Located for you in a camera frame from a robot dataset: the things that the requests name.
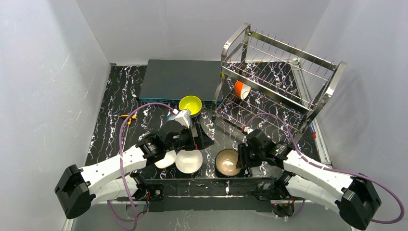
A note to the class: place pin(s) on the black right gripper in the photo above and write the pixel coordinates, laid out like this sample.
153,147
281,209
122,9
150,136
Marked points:
241,155

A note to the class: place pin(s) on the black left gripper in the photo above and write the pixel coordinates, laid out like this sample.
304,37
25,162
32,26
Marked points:
195,136

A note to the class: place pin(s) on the white round bowl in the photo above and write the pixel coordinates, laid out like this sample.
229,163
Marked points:
189,162

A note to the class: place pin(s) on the orange white bowl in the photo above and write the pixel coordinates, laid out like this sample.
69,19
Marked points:
241,90

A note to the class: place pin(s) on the blue white patterned bowl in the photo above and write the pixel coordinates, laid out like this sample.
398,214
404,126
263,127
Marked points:
170,118

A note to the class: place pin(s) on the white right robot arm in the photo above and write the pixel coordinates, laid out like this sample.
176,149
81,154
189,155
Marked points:
354,198

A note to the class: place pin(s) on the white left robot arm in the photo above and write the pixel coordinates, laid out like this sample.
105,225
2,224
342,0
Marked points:
80,188

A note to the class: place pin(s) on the stainless steel dish rack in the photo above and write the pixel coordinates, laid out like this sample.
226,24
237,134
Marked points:
286,75

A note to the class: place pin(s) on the white square bowl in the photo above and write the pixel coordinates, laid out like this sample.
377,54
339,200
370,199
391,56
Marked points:
167,161

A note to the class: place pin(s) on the yellow bowl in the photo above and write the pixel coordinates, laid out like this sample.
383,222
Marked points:
192,103

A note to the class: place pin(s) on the orange black small tool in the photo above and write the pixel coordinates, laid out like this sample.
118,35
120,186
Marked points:
130,119

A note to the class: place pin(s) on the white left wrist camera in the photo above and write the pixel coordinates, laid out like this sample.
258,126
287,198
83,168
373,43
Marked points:
183,117

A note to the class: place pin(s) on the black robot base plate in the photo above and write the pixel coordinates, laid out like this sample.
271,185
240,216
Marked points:
257,194

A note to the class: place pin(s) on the dark teal network switch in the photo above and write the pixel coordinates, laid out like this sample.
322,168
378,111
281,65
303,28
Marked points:
171,80

